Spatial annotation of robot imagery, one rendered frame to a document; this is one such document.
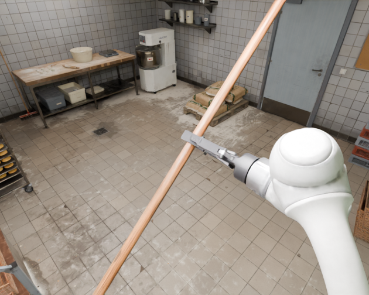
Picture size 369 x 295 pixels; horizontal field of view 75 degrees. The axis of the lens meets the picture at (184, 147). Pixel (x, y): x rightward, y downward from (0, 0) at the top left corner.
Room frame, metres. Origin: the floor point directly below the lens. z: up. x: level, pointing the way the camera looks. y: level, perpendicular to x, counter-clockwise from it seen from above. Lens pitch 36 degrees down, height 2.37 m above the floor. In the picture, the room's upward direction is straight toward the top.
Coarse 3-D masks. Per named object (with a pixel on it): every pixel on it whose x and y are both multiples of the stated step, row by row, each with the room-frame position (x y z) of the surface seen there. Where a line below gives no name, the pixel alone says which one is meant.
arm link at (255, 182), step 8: (264, 160) 0.44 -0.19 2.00; (256, 168) 0.42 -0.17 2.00; (264, 168) 0.42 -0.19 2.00; (248, 176) 0.42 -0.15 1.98; (256, 176) 0.41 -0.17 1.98; (264, 176) 0.40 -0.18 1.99; (248, 184) 0.41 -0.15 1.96; (256, 184) 0.40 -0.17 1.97; (264, 184) 0.39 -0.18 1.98; (256, 192) 0.40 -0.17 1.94; (264, 192) 0.38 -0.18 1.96
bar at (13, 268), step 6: (12, 264) 0.74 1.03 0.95; (0, 270) 0.69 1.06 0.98; (6, 270) 0.70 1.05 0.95; (12, 270) 0.71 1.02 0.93; (18, 270) 0.72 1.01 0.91; (18, 276) 0.71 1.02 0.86; (24, 276) 0.73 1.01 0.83; (24, 282) 0.71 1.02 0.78; (30, 282) 0.73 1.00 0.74; (30, 288) 0.72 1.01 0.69; (36, 288) 0.75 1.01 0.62; (36, 294) 0.72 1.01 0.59
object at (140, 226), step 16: (272, 16) 0.82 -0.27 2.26; (256, 32) 0.80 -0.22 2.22; (256, 48) 0.77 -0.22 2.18; (240, 64) 0.73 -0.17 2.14; (224, 96) 0.67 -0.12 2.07; (208, 112) 0.64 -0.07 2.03; (176, 160) 0.55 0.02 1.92; (176, 176) 0.52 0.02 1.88; (160, 192) 0.49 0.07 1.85; (144, 224) 0.43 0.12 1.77; (128, 240) 0.40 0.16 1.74; (112, 272) 0.34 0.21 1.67; (96, 288) 0.32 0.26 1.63
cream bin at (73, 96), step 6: (66, 84) 4.83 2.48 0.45; (72, 84) 4.91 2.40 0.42; (78, 84) 4.79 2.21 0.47; (60, 90) 4.63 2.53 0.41; (66, 90) 4.66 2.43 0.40; (72, 90) 4.66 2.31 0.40; (78, 90) 4.51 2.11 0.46; (84, 90) 4.62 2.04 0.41; (66, 96) 4.48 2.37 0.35; (72, 96) 4.41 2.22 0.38; (78, 96) 4.50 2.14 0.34; (84, 96) 4.59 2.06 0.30; (72, 102) 4.39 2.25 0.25
